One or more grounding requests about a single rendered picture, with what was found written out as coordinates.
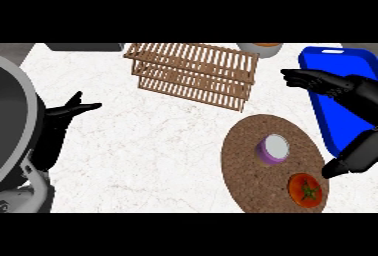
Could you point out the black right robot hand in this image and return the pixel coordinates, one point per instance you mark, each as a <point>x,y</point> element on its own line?
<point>356,91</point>

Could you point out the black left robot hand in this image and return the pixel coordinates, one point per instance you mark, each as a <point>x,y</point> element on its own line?
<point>52,133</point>

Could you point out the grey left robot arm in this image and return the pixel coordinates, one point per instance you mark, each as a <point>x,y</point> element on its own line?
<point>39,196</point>

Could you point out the purple can with white lid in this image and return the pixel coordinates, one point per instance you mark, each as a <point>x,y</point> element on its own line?
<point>274,148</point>

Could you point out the wooden slatted tiered shelf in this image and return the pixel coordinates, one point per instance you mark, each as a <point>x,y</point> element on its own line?
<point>197,75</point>

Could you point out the round brown woven placemat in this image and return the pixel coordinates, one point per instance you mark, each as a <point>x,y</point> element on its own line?
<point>256,180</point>

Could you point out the blue cutting board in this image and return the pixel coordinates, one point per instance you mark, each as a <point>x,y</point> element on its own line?
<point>334,116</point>

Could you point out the large grey round pan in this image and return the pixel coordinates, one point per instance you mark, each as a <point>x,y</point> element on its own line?
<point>12,110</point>

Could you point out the grey pot with orange contents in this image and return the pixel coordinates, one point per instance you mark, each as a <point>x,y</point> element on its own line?
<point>260,50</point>

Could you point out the dark grey flat appliance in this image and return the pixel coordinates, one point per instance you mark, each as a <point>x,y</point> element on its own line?
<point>83,46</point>

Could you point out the red tomato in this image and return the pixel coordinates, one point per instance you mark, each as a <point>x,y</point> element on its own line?
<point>305,190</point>

